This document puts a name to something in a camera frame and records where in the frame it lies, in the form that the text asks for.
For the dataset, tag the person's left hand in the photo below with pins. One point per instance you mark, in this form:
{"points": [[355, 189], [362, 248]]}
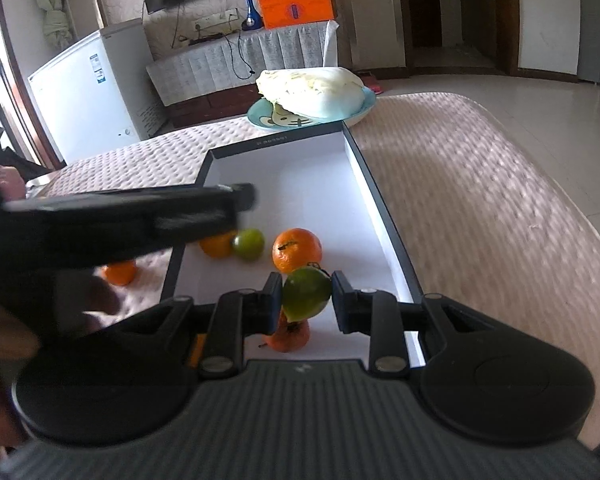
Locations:
{"points": [[2, 335]]}

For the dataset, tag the small smooth orange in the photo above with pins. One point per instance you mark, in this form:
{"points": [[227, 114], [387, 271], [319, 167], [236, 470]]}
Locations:
{"points": [[120, 274]]}

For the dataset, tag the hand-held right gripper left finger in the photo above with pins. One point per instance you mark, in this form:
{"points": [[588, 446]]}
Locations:
{"points": [[272, 305]]}

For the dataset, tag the blue glass bottle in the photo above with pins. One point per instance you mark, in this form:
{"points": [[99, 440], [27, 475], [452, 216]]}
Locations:
{"points": [[251, 15]]}

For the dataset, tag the napa cabbage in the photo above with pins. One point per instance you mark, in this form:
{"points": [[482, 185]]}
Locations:
{"points": [[310, 90]]}

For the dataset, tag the yellow-orange citrus fruit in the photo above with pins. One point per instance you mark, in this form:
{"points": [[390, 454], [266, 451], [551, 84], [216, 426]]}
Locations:
{"points": [[217, 248]]}

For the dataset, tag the black set-top box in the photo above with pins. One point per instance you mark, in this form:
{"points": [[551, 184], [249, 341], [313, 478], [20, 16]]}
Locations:
{"points": [[205, 38]]}

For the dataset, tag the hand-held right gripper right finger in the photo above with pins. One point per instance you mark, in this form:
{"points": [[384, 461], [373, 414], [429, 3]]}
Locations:
{"points": [[341, 305]]}

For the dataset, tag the pale green curtain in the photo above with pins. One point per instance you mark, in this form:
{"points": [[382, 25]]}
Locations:
{"points": [[50, 0]]}

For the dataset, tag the green tomato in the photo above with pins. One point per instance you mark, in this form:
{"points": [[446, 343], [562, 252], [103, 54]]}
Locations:
{"points": [[248, 244], [305, 295]]}

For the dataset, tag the dark wooden door frame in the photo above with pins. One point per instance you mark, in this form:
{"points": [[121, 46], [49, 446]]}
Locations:
{"points": [[505, 10]]}

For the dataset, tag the white lace cabinet cover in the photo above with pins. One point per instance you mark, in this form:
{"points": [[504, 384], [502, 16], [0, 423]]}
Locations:
{"points": [[205, 65]]}

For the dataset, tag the light blue printed plate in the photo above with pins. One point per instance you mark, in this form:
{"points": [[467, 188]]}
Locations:
{"points": [[361, 110]]}

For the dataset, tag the white chest freezer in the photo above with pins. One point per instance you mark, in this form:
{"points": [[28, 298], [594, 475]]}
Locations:
{"points": [[80, 105]]}

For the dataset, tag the pink slipper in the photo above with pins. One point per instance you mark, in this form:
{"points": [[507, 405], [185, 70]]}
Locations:
{"points": [[373, 85]]}

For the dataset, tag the large orange with stem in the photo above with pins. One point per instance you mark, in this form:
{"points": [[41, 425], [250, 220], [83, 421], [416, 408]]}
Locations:
{"points": [[292, 338]]}

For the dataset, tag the orange mandarin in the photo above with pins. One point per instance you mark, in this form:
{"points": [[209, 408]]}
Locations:
{"points": [[296, 250]]}

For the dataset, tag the grey box with white inside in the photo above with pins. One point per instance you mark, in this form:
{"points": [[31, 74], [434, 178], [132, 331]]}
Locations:
{"points": [[300, 185]]}

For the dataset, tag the white wall outlet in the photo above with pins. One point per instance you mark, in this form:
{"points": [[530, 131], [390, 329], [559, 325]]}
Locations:
{"points": [[215, 20]]}

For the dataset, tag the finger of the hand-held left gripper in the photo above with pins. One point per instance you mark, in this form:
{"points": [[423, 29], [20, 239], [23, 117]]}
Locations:
{"points": [[130, 197]]}

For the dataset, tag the wooden TV cabinet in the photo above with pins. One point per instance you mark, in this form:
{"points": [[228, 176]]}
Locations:
{"points": [[215, 107]]}

